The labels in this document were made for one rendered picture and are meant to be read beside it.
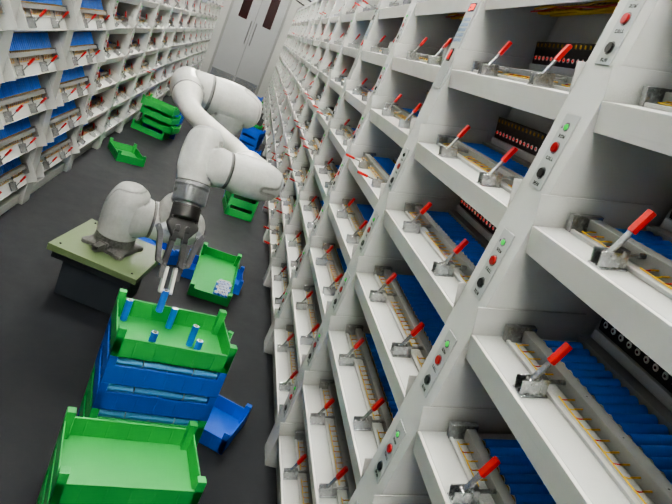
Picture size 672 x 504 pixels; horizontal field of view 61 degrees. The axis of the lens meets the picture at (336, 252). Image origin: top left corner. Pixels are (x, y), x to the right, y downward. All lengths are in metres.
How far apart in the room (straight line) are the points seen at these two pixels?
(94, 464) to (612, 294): 1.13
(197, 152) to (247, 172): 0.14
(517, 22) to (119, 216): 1.55
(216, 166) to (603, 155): 0.95
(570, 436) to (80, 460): 1.04
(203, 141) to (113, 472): 0.81
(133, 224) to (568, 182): 1.77
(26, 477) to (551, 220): 1.40
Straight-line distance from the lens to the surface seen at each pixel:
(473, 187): 1.15
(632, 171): 0.98
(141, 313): 1.67
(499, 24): 1.60
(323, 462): 1.54
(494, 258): 0.97
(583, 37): 1.51
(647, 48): 0.95
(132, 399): 1.58
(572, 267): 0.82
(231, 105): 2.04
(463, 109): 1.59
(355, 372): 1.53
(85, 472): 1.43
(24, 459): 1.79
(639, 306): 0.71
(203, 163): 1.51
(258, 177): 1.55
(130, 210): 2.33
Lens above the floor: 1.23
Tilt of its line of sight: 17 degrees down
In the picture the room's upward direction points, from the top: 24 degrees clockwise
